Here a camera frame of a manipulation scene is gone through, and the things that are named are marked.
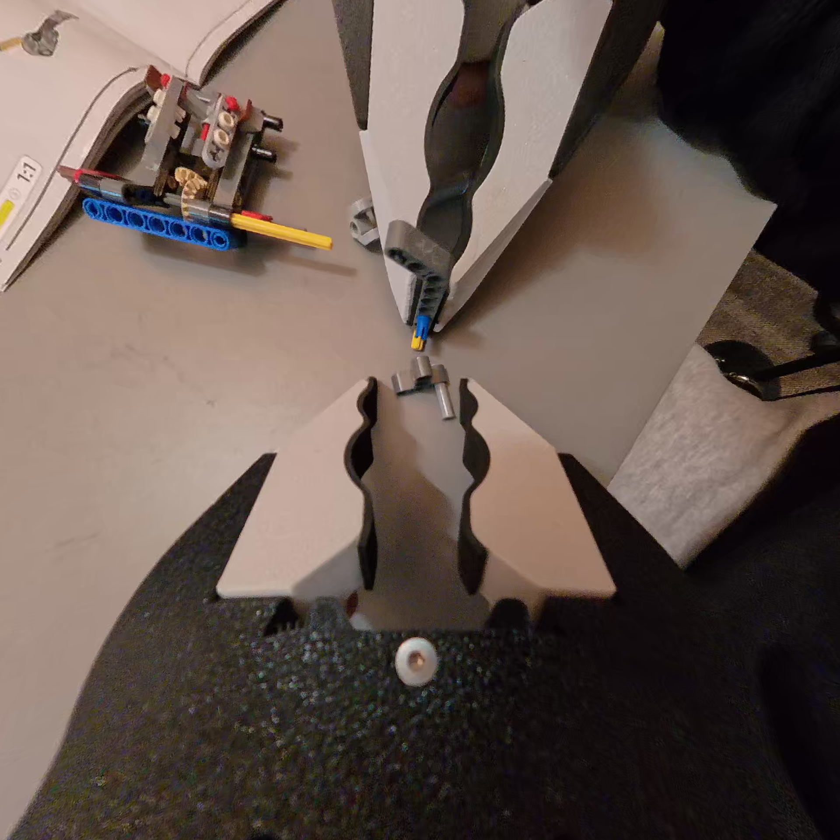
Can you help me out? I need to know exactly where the lego instruction booklet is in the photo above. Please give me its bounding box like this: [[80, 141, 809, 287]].
[[0, 0, 284, 294]]

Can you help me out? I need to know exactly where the light grey cloth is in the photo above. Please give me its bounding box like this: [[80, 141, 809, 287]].
[[607, 341, 840, 571]]

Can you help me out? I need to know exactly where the small light grey lego connector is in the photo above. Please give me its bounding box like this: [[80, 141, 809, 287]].
[[348, 196, 383, 248]]

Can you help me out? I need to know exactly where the partly built lego model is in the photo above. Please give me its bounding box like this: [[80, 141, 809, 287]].
[[56, 64, 333, 254]]

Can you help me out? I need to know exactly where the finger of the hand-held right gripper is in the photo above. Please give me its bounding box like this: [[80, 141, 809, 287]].
[[360, 0, 468, 326], [420, 0, 614, 333]]

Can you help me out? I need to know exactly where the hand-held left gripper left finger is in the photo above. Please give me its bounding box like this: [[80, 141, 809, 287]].
[[215, 376, 380, 605]]

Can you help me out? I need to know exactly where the grey lego connector with axle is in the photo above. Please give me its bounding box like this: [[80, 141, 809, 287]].
[[391, 356, 458, 421]]

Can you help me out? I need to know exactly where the dark grey angled lego beam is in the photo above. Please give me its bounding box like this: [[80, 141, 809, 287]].
[[383, 219, 455, 329]]

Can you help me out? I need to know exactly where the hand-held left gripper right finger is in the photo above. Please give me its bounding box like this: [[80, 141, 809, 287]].
[[458, 377, 618, 605]]

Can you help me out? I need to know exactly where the dark cloth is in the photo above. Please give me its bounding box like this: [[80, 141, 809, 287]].
[[656, 0, 840, 309], [682, 420, 840, 840]]

